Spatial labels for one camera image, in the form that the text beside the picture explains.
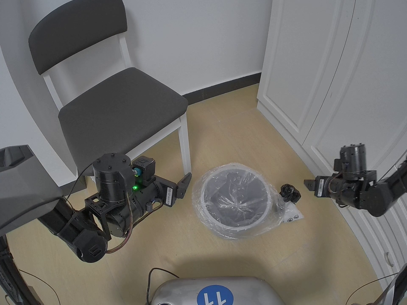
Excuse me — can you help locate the white printed wrapper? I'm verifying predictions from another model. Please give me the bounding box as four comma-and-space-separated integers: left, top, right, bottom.
280, 200, 304, 223

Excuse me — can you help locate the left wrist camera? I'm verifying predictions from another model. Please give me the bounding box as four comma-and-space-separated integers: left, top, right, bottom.
132, 157, 157, 184

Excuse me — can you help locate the crumpled black plastic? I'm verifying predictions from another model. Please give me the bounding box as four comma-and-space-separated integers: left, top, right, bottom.
279, 184, 301, 202

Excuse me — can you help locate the white trash bin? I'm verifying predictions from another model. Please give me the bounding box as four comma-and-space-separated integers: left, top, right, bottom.
200, 166, 272, 239

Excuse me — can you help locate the grey white chair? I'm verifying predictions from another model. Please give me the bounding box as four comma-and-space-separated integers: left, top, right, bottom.
28, 0, 191, 187

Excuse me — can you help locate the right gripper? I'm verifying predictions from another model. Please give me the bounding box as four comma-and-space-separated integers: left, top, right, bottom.
314, 176, 347, 204

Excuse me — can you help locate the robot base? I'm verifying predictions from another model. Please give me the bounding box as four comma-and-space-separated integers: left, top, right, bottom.
153, 277, 285, 305

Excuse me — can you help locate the clear plastic bag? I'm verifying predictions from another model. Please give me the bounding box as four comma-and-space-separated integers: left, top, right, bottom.
192, 162, 288, 241

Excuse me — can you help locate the black cable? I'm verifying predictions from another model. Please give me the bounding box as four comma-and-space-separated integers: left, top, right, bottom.
146, 268, 181, 305

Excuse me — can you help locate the white wardrobe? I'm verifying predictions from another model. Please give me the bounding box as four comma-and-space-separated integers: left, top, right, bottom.
256, 0, 407, 293

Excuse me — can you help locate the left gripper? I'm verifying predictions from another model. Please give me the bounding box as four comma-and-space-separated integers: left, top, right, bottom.
130, 176, 179, 225

